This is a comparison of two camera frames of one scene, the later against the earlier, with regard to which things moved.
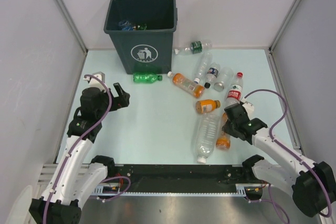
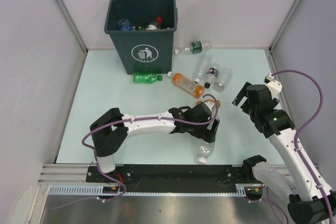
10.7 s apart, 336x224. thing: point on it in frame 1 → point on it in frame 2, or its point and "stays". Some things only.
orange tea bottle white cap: x=180 y=81 stays
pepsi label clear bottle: x=212 y=72 stays
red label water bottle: x=234 y=92 → x=155 y=24
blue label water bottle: x=125 y=25 stays
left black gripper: x=119 y=102 → x=204 y=134
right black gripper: x=227 y=129 → x=243 y=92
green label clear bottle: x=197 y=47 stays
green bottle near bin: x=146 y=78 stays
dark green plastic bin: x=149 y=51 stays
